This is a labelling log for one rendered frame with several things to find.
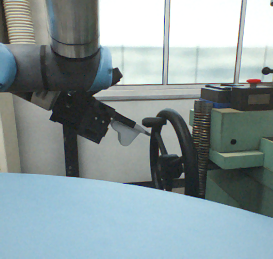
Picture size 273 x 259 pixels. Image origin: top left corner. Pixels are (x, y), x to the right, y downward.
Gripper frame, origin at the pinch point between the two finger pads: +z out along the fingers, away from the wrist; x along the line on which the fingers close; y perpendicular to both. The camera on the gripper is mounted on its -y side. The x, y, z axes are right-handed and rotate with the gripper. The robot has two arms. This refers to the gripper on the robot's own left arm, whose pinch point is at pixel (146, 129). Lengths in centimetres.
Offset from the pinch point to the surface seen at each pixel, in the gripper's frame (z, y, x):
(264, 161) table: 24.3, -5.7, 8.0
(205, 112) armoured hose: 9.7, -9.6, 2.3
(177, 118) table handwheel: 3.9, -5.3, 3.9
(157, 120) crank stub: 1.6, -3.1, -0.9
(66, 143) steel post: -12, 39, -132
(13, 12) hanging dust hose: -74, -24, -113
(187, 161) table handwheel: 7.3, 1.5, 10.4
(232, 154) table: 17.1, -3.7, 7.5
